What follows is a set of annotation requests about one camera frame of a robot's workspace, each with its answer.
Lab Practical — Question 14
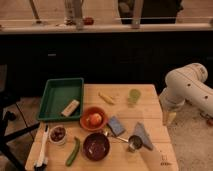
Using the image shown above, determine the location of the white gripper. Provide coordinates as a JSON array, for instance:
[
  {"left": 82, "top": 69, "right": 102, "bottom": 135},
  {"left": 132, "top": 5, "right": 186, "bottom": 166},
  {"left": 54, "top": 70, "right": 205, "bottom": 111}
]
[{"left": 159, "top": 91, "right": 184, "bottom": 126}]

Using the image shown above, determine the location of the yellow banana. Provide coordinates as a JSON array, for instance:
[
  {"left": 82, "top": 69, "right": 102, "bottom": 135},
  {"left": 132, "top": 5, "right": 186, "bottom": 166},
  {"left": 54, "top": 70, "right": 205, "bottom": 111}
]
[{"left": 98, "top": 92, "right": 115, "bottom": 105}]

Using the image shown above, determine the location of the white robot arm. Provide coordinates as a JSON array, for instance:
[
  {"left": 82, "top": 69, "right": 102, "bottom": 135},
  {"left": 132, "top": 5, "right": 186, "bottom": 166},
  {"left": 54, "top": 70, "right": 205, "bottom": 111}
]
[{"left": 159, "top": 63, "right": 213, "bottom": 126}]

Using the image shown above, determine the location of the green plastic tray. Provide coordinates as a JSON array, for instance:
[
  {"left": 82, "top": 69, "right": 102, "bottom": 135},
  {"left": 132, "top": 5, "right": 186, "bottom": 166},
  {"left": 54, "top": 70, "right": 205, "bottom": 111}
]
[{"left": 37, "top": 78, "right": 84, "bottom": 122}]

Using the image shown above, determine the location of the grey folded cloth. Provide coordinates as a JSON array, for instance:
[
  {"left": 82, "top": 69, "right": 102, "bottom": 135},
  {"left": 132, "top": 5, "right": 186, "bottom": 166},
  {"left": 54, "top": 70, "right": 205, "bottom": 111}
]
[{"left": 133, "top": 122, "right": 154, "bottom": 151}]

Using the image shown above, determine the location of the metal measuring cup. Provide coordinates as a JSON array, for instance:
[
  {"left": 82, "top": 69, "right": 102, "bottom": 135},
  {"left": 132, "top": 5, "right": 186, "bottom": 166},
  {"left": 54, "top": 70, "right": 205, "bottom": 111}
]
[{"left": 104, "top": 130, "right": 144, "bottom": 153}]

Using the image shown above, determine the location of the green plastic cup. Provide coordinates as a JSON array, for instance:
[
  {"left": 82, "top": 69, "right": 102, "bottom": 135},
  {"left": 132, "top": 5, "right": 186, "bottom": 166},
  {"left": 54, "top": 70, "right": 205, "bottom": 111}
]
[{"left": 128, "top": 89, "right": 141, "bottom": 105}]

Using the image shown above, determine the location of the blue sponge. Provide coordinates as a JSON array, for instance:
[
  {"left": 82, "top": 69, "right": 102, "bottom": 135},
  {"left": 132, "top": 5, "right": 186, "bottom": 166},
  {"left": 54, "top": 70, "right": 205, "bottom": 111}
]
[{"left": 107, "top": 116, "right": 125, "bottom": 136}]

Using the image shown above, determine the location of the red apple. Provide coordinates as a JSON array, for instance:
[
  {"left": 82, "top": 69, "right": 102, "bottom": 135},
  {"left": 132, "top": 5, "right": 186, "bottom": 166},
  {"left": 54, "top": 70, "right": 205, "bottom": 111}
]
[{"left": 89, "top": 113, "right": 102, "bottom": 126}]

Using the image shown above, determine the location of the dark purple bowl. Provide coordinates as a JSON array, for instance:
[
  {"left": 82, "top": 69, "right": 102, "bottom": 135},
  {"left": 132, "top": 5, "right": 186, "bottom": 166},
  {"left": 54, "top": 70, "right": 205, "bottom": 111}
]
[{"left": 83, "top": 133, "right": 110, "bottom": 161}]

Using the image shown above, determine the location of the orange bowl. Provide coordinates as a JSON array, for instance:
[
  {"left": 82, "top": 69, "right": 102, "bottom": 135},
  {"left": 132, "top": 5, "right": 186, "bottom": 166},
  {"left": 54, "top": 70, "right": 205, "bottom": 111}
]
[{"left": 80, "top": 106, "right": 108, "bottom": 132}]

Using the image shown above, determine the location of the green cucumber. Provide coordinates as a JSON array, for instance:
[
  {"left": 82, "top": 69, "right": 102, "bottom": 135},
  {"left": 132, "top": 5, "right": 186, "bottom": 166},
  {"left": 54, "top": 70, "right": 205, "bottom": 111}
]
[{"left": 65, "top": 137, "right": 80, "bottom": 167}]

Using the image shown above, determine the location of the beige rectangular block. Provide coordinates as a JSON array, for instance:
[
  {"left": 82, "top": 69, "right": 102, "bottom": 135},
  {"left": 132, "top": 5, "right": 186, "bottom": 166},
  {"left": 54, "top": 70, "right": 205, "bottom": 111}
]
[{"left": 61, "top": 100, "right": 80, "bottom": 117}]

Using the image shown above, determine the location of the white cup with grapes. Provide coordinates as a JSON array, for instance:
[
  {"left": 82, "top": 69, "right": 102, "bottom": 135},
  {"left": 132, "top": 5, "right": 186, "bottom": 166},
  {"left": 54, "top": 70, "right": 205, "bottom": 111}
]
[{"left": 49, "top": 125, "right": 66, "bottom": 145}]

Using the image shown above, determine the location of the red object on ledge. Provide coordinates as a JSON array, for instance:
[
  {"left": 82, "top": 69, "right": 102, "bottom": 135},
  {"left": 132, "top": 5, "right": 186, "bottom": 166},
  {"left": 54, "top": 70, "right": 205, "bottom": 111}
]
[{"left": 83, "top": 17, "right": 94, "bottom": 25}]

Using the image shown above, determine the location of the white dish brush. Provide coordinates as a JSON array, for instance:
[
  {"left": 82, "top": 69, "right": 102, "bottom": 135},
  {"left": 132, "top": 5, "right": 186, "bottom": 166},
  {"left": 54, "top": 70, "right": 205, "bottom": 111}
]
[{"left": 34, "top": 125, "right": 49, "bottom": 168}]

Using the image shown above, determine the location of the black chair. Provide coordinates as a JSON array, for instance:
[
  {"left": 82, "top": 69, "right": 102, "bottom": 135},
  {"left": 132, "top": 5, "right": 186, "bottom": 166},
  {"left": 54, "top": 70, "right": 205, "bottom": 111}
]
[{"left": 0, "top": 64, "right": 40, "bottom": 171}]

